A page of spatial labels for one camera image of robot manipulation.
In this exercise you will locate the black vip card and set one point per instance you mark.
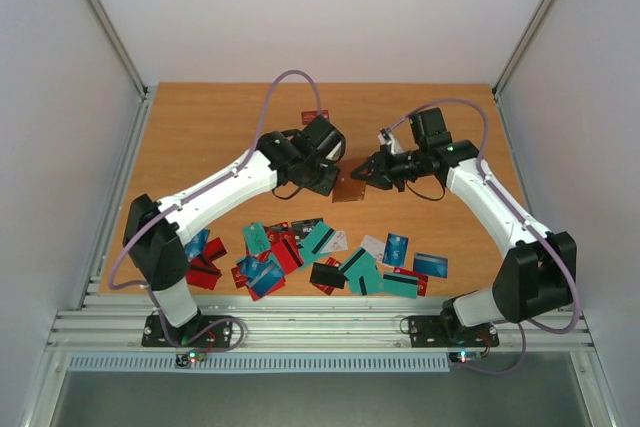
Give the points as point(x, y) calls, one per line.
point(301, 228)

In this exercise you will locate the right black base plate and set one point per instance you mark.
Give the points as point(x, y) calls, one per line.
point(433, 331)

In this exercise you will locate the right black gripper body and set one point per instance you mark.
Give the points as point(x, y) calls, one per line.
point(385, 167)

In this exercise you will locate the red card bottom right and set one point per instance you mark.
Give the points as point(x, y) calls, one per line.
point(422, 280)

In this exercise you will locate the white card right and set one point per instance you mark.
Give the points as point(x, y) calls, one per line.
point(374, 247)

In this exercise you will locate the blue card lower pile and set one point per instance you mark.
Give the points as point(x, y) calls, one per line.
point(268, 278)

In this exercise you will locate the red card upper left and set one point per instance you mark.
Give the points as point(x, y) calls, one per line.
point(213, 250)

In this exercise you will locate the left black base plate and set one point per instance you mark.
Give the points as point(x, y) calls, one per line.
point(203, 331)

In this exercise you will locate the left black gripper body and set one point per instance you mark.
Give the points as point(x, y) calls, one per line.
point(317, 183)

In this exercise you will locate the blue card far left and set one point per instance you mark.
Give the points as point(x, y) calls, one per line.
point(197, 244)

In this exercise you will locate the black card bottom centre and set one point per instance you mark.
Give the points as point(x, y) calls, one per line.
point(327, 276)

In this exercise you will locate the red card black stripe centre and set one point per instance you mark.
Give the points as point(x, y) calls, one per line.
point(287, 255)

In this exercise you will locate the teal card black stripe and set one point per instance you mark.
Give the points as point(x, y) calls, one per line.
point(312, 245)
point(361, 273)

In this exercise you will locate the blue card far right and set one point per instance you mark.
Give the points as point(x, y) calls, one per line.
point(430, 265)

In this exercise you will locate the white card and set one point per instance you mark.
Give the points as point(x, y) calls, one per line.
point(374, 247)
point(337, 243)

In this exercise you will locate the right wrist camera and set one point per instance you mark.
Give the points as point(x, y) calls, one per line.
point(387, 138)

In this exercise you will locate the red card black stripe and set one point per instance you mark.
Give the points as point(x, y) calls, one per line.
point(203, 273)
point(287, 255)

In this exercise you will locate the lone red card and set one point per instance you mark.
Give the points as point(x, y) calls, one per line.
point(308, 116)

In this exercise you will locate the brown leather card holder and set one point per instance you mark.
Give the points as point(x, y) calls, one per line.
point(347, 189)

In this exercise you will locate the teal card bottom right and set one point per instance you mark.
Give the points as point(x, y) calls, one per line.
point(400, 285)

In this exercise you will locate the teal card black stripe right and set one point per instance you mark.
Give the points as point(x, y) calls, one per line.
point(361, 273)

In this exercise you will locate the teal card upper left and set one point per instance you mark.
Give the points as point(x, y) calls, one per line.
point(256, 239)

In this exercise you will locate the red card black stripe left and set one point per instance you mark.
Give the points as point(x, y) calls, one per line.
point(203, 273)

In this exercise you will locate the white card centre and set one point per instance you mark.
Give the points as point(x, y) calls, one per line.
point(337, 243)

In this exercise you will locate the teal card black stripe centre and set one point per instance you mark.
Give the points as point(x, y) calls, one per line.
point(312, 245)

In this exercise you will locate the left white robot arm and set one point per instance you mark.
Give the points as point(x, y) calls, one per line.
point(157, 231)

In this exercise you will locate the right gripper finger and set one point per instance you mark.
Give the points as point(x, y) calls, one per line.
point(382, 182)
point(368, 170)

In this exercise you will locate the slotted grey cable duct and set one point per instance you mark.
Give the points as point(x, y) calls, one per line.
point(261, 363)

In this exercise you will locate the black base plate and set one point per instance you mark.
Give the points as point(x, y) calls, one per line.
point(203, 331)
point(433, 331)

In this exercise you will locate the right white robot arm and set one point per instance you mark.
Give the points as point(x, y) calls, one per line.
point(537, 279)

